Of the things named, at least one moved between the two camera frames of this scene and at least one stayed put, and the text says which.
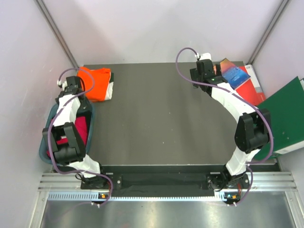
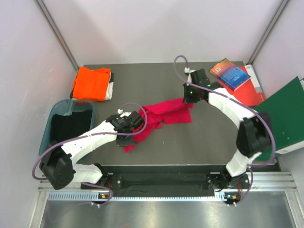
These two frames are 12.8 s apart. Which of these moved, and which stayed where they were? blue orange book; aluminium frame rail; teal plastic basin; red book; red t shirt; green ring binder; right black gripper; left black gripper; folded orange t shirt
Moved: right black gripper; red t shirt; left black gripper
Stayed: red book; aluminium frame rail; blue orange book; folded orange t shirt; green ring binder; teal plastic basin
